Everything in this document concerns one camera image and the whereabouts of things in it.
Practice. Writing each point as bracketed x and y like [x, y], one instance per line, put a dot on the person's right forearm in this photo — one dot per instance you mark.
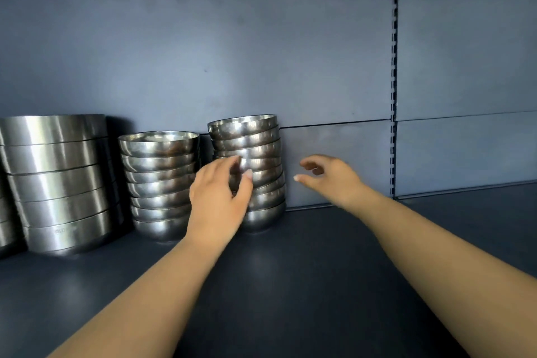
[453, 278]

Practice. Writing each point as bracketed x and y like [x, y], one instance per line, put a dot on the stack of steel bowls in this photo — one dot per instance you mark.
[256, 139]
[159, 177]

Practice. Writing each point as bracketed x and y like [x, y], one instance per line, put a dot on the person's right thumb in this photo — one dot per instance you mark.
[308, 181]

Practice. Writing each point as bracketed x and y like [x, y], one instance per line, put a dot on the person's left thumb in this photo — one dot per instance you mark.
[245, 188]

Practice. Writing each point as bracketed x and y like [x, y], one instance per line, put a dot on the person's left forearm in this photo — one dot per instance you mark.
[151, 299]

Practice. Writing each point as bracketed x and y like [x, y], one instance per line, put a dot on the stack of large steel containers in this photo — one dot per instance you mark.
[58, 185]

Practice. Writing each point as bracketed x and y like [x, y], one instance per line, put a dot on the person's right middle finger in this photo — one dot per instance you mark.
[319, 169]

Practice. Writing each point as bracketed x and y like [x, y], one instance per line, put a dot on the person's left hand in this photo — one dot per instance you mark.
[212, 202]

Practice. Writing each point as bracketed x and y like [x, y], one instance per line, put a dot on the person's right hand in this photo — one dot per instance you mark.
[340, 183]

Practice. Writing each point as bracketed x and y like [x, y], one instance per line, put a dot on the slotted metal shelf upright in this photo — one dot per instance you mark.
[395, 93]

